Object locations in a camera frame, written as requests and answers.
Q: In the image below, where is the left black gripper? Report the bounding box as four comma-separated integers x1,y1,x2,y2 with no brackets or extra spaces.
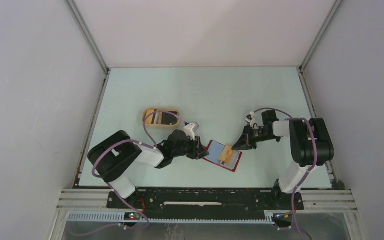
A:
172,134,209,160

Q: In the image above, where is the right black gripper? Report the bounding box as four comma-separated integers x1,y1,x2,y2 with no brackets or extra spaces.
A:
232,123,279,150

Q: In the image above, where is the gold black card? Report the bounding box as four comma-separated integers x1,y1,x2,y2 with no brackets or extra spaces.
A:
218,144,235,165

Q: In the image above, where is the red card holder wallet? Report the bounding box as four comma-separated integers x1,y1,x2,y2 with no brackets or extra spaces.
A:
203,140,243,173

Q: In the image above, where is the beige oval tray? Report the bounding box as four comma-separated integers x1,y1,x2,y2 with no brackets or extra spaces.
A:
142,107,181,129

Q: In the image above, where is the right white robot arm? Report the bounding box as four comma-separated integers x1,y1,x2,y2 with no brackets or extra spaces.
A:
232,107,335,209

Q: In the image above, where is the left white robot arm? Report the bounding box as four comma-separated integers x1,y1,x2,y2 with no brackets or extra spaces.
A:
87,130,209,208

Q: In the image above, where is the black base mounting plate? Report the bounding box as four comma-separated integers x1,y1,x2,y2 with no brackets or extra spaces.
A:
106,187,304,221

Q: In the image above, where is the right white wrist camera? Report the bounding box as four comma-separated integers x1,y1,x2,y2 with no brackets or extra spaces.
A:
245,111,259,129

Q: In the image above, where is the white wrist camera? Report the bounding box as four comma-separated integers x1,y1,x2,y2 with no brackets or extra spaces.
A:
245,111,259,129
183,122,200,141

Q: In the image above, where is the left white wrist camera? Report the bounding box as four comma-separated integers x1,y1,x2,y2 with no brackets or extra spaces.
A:
183,122,200,141

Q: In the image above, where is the aluminium frame rail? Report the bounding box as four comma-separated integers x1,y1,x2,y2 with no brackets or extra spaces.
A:
46,189,368,240

